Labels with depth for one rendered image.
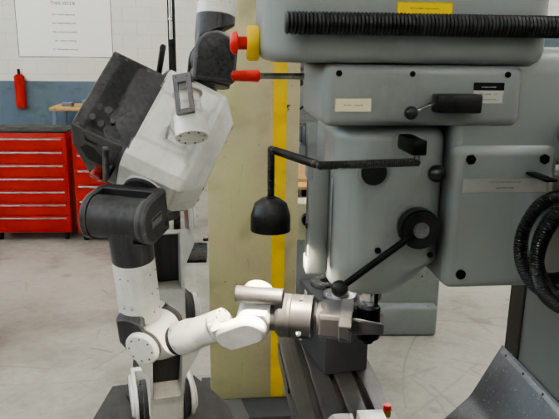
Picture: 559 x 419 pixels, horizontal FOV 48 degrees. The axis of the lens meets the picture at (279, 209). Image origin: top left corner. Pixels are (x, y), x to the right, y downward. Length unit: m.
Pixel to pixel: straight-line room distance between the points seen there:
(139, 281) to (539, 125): 0.82
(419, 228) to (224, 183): 1.90
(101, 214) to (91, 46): 9.03
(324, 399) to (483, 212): 0.68
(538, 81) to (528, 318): 0.56
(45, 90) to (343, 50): 9.55
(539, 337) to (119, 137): 0.97
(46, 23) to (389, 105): 9.53
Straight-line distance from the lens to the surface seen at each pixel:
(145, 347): 1.39
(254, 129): 2.88
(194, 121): 1.25
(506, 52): 1.11
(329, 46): 1.02
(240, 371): 3.26
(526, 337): 1.50
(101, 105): 1.38
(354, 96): 1.04
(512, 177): 1.15
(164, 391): 1.99
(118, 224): 1.29
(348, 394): 1.63
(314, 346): 1.75
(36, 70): 10.48
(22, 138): 6.02
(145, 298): 1.37
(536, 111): 1.16
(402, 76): 1.06
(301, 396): 1.61
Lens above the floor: 1.75
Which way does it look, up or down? 14 degrees down
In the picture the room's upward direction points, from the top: 1 degrees clockwise
